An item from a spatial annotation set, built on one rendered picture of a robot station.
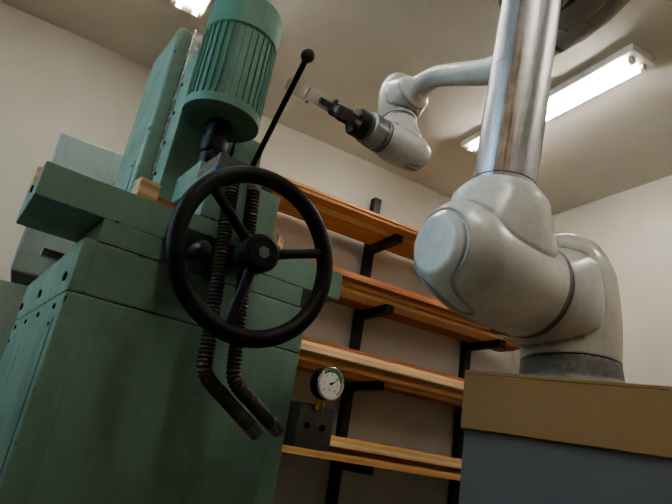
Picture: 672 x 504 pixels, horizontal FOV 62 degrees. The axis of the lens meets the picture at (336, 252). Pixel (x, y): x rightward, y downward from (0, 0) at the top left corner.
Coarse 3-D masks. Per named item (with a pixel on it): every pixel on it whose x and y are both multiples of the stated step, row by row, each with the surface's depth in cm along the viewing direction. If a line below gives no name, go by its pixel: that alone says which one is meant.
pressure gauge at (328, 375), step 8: (320, 368) 107; (328, 368) 105; (336, 368) 106; (312, 376) 105; (320, 376) 104; (328, 376) 105; (336, 376) 106; (312, 384) 105; (320, 384) 104; (328, 384) 105; (336, 384) 106; (344, 384) 107; (312, 392) 105; (320, 392) 103; (328, 392) 104; (336, 392) 105; (320, 400) 105; (328, 400) 104; (320, 408) 105
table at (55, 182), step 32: (32, 192) 90; (64, 192) 89; (96, 192) 92; (128, 192) 95; (32, 224) 102; (64, 224) 99; (96, 224) 96; (128, 224) 94; (160, 224) 97; (192, 224) 91
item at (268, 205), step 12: (240, 192) 97; (264, 192) 100; (204, 204) 93; (216, 204) 94; (240, 204) 97; (264, 204) 100; (276, 204) 101; (204, 216) 93; (216, 216) 94; (240, 216) 96; (264, 216) 99; (276, 216) 101; (264, 228) 99
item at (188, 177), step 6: (198, 162) 118; (204, 162) 118; (192, 168) 120; (198, 168) 117; (186, 174) 123; (192, 174) 119; (180, 180) 125; (186, 180) 121; (192, 180) 117; (180, 186) 123; (174, 192) 126; (180, 192) 122; (174, 198) 124
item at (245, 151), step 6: (234, 144) 149; (240, 144) 149; (246, 144) 151; (252, 144) 152; (258, 144) 153; (234, 150) 148; (240, 150) 149; (246, 150) 150; (252, 150) 151; (234, 156) 148; (240, 156) 149; (246, 156) 150; (252, 156) 151; (246, 162) 150; (258, 162) 152
